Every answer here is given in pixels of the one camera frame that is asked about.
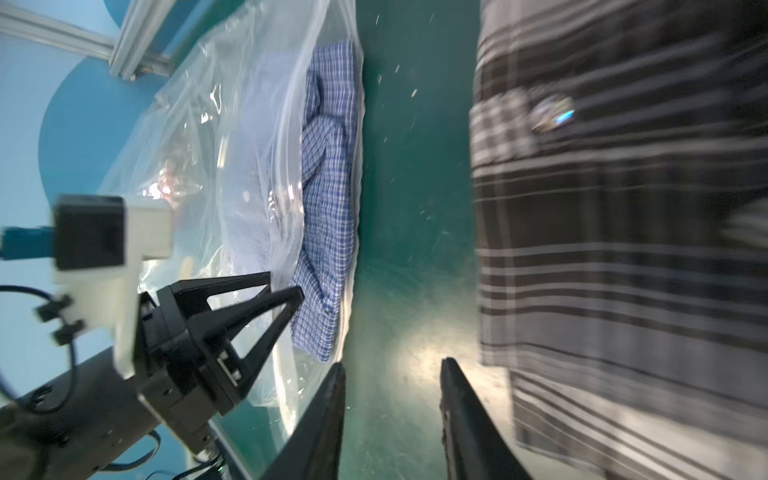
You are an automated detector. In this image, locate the blue checked shirt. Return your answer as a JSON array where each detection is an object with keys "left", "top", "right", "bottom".
[{"left": 291, "top": 40, "right": 360, "bottom": 362}]

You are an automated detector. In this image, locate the aluminium back frame rail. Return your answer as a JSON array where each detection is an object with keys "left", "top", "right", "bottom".
[{"left": 1, "top": 1, "right": 175, "bottom": 81}]

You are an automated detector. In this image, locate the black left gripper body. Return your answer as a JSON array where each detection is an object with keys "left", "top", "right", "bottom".
[{"left": 134, "top": 292, "right": 246, "bottom": 453}]

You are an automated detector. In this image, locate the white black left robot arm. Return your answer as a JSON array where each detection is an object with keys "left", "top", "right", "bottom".
[{"left": 1, "top": 273, "right": 304, "bottom": 479}]

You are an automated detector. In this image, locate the clear plastic vacuum bag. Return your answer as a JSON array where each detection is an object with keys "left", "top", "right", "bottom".
[{"left": 102, "top": 1, "right": 365, "bottom": 436}]

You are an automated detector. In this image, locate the dark plaid shirt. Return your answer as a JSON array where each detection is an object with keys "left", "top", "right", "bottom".
[{"left": 470, "top": 1, "right": 767, "bottom": 479}]

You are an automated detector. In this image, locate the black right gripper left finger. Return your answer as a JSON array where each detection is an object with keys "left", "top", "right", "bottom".
[{"left": 262, "top": 362, "right": 346, "bottom": 480}]

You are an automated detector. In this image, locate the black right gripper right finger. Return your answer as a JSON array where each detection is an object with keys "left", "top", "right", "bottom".
[{"left": 440, "top": 357, "right": 531, "bottom": 480}]

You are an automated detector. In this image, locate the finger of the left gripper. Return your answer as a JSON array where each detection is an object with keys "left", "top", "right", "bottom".
[
  {"left": 157, "top": 272, "right": 271, "bottom": 318},
  {"left": 191, "top": 286, "right": 304, "bottom": 399}
]

